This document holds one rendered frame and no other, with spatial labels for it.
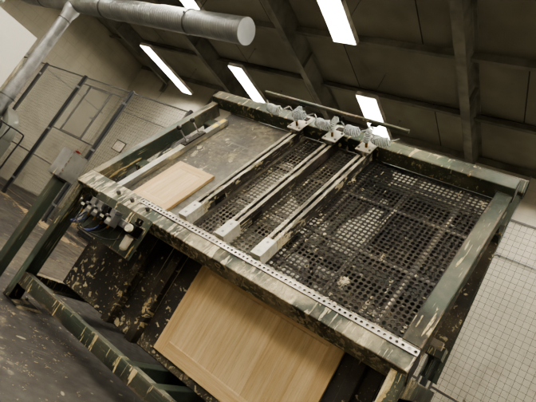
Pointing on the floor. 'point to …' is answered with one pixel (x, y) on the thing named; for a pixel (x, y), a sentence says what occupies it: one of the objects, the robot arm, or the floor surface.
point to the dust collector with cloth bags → (9, 126)
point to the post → (29, 222)
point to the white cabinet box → (12, 44)
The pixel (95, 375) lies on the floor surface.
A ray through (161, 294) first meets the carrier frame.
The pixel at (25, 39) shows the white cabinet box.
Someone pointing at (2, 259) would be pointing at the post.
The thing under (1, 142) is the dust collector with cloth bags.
